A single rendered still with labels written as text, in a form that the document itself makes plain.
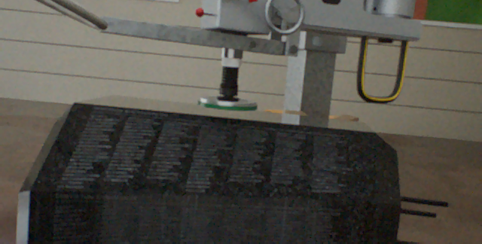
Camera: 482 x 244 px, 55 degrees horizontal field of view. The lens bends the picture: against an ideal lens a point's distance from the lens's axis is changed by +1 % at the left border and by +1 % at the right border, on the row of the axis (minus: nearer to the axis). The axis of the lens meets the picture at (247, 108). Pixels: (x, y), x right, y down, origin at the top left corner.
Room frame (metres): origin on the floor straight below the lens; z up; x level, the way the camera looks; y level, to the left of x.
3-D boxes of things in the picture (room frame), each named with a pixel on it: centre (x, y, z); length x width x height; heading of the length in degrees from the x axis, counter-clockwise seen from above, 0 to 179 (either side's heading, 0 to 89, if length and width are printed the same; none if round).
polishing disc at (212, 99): (1.66, 0.07, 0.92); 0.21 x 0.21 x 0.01
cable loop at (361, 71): (1.90, -0.54, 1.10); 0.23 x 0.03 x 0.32; 112
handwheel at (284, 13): (1.59, -0.08, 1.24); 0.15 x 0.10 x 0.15; 112
